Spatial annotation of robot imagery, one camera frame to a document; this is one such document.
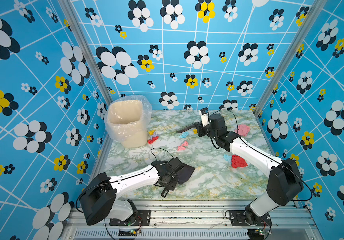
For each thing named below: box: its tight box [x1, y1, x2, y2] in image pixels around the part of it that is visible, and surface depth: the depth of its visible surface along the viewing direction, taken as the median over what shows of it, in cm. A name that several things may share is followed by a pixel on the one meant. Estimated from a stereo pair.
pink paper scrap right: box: [235, 124, 251, 137], surface depth 110 cm
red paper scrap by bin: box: [148, 136, 159, 145], surface depth 106 cm
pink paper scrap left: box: [177, 140, 189, 152], surface depth 101 cm
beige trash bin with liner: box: [104, 95, 152, 148], surface depth 91 cm
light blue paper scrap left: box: [180, 131, 189, 139], surface depth 107 cm
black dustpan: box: [170, 158, 195, 185], surface depth 68 cm
